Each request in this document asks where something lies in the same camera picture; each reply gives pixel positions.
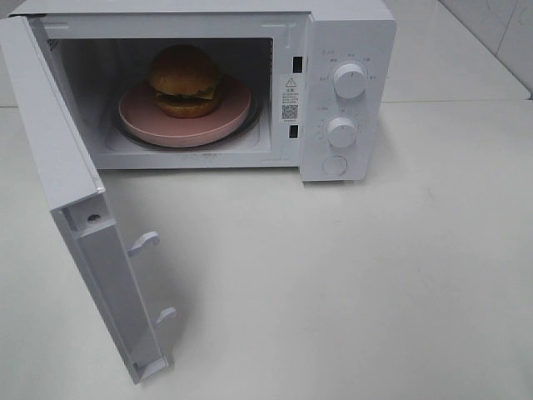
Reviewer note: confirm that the white microwave oven body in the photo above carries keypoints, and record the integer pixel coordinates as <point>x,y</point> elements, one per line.
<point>287,146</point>

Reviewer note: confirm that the pink round plate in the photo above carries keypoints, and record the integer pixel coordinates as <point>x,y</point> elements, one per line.
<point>183,122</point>

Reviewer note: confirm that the glass microwave turntable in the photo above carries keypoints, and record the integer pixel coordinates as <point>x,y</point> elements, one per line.
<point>247,136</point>

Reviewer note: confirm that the white microwave door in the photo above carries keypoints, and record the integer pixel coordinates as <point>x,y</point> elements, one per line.
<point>76,195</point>

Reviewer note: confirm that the round white door button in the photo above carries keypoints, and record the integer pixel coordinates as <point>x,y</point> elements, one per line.
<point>334,166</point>

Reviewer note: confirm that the white dial knob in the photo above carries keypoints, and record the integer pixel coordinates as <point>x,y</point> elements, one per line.
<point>349,80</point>
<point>341,132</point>

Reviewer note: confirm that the upper white dial knob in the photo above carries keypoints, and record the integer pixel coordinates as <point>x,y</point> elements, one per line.
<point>349,80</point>

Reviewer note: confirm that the burger with cheese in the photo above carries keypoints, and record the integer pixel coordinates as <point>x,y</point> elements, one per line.
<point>186,81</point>

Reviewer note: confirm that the lower white dial knob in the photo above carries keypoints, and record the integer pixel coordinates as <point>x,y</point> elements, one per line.
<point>341,132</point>

